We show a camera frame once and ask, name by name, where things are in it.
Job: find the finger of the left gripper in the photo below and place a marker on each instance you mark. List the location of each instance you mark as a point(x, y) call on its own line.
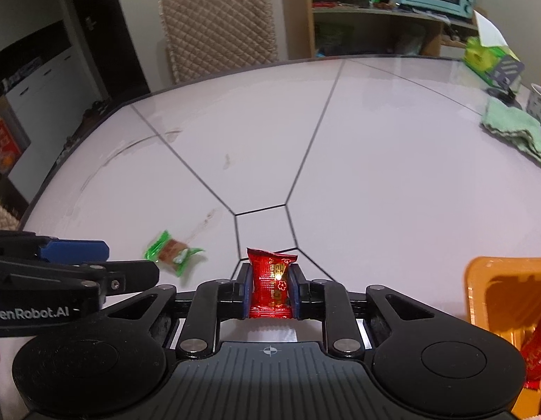
point(74, 251)

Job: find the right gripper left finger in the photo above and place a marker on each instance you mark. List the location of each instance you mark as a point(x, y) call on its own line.
point(213, 302)

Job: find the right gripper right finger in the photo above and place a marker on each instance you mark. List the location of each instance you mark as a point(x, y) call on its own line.
point(327, 302)

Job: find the small red foil packet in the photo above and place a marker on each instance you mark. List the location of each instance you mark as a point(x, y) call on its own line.
point(270, 285)

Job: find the large red snack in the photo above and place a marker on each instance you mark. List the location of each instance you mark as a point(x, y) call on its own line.
point(531, 353)

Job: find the quilted beige chair near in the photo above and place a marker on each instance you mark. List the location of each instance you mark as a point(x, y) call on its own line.
point(7, 221)

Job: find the quilted beige chair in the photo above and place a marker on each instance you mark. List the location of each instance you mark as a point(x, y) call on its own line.
point(206, 37)
point(7, 221)

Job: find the green wrapped candy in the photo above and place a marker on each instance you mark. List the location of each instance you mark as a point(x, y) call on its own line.
point(171, 253)

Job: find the red gift box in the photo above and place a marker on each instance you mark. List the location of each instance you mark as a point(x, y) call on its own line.
point(9, 150)

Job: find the white cabinet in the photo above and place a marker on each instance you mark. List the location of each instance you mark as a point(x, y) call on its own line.
point(43, 79)

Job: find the orange plastic tray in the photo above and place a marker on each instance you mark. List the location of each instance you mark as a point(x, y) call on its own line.
point(503, 296)

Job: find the green cloth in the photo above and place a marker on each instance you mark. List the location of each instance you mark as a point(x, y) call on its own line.
point(514, 126)

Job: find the wooden shelf unit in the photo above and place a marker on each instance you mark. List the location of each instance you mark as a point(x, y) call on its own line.
point(344, 30)

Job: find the quilted beige chair back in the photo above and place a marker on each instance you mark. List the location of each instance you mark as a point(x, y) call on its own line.
point(206, 37)

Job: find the patterned white mug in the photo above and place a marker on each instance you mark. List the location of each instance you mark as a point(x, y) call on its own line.
point(539, 105)

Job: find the grey phone stand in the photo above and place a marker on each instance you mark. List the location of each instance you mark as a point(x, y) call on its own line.
point(502, 76)

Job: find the green tissue pack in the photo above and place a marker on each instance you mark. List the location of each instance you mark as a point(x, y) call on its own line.
point(483, 51)

